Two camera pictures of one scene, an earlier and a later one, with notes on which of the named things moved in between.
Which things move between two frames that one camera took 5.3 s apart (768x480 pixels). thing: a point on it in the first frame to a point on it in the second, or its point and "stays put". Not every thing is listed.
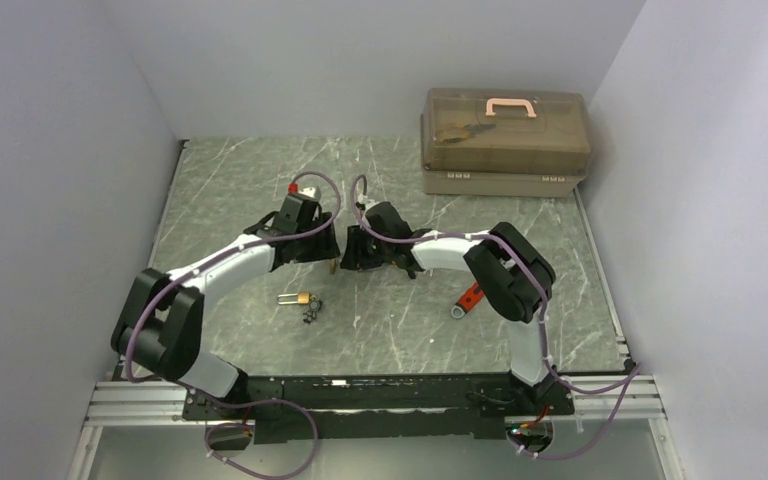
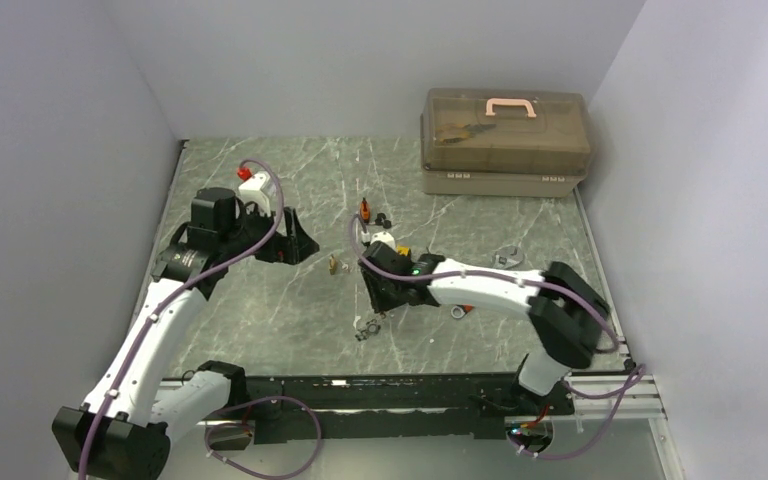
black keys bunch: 314,305 to 373,328
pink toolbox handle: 509,102 stays put
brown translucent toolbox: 496,142 stays put
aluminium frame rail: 620,399 stays put
